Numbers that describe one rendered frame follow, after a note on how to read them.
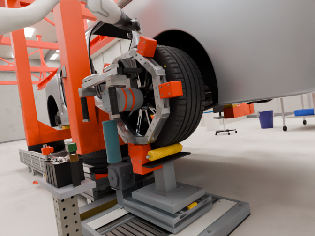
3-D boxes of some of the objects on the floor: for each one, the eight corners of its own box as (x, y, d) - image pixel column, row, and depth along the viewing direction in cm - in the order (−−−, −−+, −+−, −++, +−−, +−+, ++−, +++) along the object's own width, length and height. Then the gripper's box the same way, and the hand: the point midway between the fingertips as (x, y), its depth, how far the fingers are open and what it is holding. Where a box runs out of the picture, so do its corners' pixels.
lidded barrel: (224, 128, 621) (221, 109, 620) (216, 131, 588) (213, 111, 587) (210, 129, 655) (208, 111, 653) (202, 131, 622) (199, 112, 620)
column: (86, 256, 116) (75, 183, 115) (67, 267, 110) (56, 189, 108) (78, 249, 124) (69, 180, 123) (61, 259, 117) (50, 186, 116)
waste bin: (266, 129, 494) (263, 110, 493) (254, 129, 529) (252, 111, 528) (279, 127, 506) (276, 108, 505) (267, 126, 541) (265, 109, 539)
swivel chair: (241, 132, 504) (236, 97, 502) (226, 136, 476) (221, 99, 474) (223, 131, 551) (219, 99, 548) (208, 135, 523) (204, 101, 520)
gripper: (110, 28, 112) (132, 39, 134) (131, 23, 107) (150, 35, 129) (108, 14, 112) (131, 27, 134) (129, 8, 107) (149, 23, 128)
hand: (138, 29), depth 128 cm, fingers closed
